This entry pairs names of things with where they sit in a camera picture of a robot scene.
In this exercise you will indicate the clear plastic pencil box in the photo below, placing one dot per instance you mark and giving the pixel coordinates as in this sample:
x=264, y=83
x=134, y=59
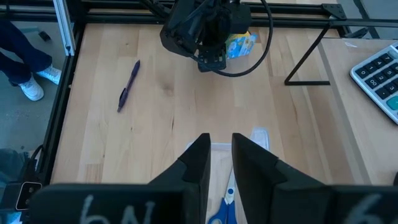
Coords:
x=259, y=138

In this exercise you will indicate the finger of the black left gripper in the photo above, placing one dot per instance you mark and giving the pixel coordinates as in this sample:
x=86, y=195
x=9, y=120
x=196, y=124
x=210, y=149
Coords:
x=182, y=34
x=213, y=53

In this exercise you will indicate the black table frame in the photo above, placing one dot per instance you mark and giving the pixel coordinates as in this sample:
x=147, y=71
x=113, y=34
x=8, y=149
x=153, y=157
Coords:
x=57, y=118

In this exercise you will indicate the grey desk calculator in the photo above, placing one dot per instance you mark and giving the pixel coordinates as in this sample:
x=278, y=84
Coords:
x=377, y=77

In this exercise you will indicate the dark blue pen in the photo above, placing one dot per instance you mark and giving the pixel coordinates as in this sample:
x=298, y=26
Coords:
x=128, y=85

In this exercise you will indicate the green yellow crayon box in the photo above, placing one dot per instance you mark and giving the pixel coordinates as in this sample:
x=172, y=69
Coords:
x=241, y=45

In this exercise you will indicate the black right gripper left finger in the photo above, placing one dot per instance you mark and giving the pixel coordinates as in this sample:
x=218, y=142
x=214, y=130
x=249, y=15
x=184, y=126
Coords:
x=196, y=161

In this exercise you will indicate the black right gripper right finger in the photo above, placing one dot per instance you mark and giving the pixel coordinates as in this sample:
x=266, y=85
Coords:
x=255, y=168

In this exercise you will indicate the person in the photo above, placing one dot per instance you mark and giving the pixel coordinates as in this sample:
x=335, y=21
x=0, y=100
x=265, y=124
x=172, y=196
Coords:
x=21, y=59

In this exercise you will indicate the silver aluminium extrusion post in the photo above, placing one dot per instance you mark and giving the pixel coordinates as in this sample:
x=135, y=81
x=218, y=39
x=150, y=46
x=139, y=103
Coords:
x=64, y=25

